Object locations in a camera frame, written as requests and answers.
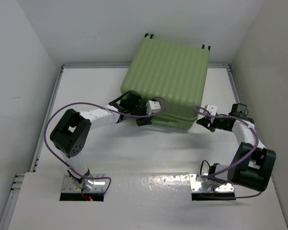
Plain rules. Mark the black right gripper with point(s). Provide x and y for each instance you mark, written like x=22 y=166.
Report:
x=206 y=122

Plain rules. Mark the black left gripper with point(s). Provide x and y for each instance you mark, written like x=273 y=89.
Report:
x=143 y=120

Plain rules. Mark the green suitcase blue lining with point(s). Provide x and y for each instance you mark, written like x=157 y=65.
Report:
x=173 y=71

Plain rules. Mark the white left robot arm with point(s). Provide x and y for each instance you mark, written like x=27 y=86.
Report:
x=70 y=133

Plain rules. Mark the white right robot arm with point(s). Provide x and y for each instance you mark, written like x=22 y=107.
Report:
x=253 y=162

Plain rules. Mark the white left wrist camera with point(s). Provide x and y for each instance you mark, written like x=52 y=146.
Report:
x=152 y=107

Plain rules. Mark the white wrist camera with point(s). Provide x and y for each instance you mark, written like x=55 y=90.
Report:
x=152 y=107
x=211 y=109

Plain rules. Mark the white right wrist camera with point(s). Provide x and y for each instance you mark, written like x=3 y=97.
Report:
x=211 y=109

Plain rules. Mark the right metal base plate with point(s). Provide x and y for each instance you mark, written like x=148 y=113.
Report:
x=200 y=185

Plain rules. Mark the metal base plate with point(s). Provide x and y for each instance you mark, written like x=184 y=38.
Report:
x=200 y=185
x=88 y=186

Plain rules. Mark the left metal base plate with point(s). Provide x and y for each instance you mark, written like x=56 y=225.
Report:
x=88 y=186

